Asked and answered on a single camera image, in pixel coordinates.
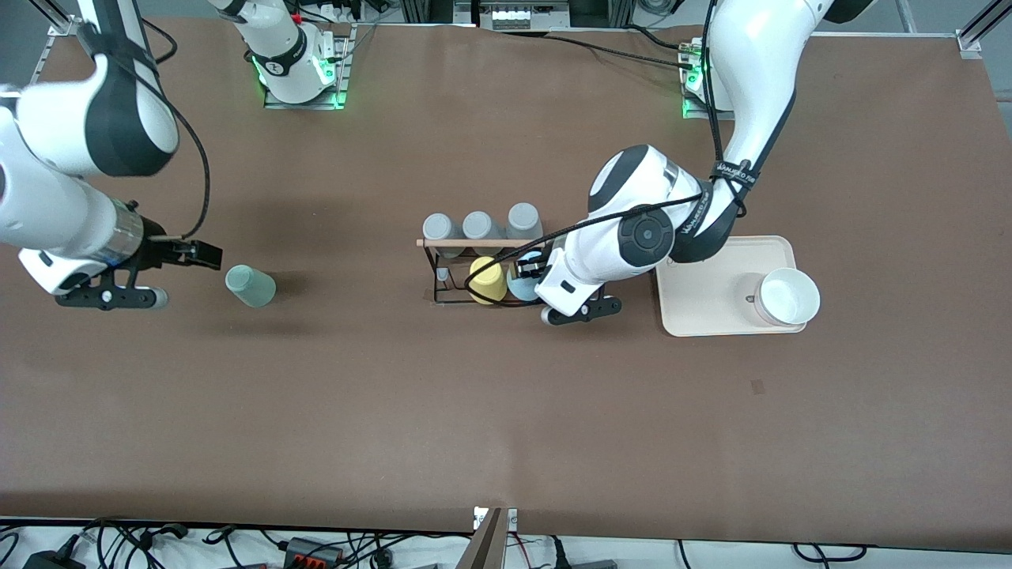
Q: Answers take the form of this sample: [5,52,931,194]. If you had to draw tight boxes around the light blue plastic cup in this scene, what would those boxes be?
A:
[506,269,545,303]

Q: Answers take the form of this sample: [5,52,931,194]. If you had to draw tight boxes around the pale green plastic cup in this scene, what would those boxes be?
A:
[225,265,278,307]

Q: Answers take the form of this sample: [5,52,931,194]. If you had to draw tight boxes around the yellow plastic cup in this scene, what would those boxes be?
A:
[468,256,508,306]

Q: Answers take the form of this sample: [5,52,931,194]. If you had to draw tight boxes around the grey plastic cup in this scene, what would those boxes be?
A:
[422,213,467,259]
[462,211,507,255]
[506,203,545,252]

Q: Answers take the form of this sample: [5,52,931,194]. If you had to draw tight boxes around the cream plastic tray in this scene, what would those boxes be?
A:
[654,236,809,337]

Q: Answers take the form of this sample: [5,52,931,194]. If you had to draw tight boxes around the white bowl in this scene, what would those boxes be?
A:
[753,267,821,327]

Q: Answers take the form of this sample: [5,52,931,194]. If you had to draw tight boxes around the grey control box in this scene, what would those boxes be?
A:
[474,0,570,31]

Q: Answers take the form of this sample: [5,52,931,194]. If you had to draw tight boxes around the black box orange connectors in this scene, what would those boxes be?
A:
[283,537,346,567]

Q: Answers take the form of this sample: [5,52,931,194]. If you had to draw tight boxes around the black power adapter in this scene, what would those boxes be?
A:
[22,549,86,569]

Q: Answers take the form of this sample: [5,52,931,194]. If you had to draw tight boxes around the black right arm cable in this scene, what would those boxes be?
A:
[79,16,213,239]

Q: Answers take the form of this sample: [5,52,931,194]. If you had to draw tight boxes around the black wire cup rack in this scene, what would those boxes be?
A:
[417,237,554,307]

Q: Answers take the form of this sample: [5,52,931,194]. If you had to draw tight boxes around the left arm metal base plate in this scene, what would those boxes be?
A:
[682,36,738,121]

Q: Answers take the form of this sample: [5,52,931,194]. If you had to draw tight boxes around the long black table cable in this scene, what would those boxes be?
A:
[506,30,687,67]

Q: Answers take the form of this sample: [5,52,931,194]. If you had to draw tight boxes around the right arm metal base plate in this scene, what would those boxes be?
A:
[263,24,353,110]

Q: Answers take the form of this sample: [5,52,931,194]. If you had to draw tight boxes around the white mounting bracket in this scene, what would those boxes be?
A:
[473,506,519,532]

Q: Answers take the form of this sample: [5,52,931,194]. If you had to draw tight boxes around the short black table cable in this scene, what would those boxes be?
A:
[625,25,685,51]

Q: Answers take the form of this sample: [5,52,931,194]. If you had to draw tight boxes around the grey metal stand post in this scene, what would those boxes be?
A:
[457,510,504,569]

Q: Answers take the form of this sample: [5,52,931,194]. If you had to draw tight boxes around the black looped floor cable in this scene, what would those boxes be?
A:
[793,543,868,563]

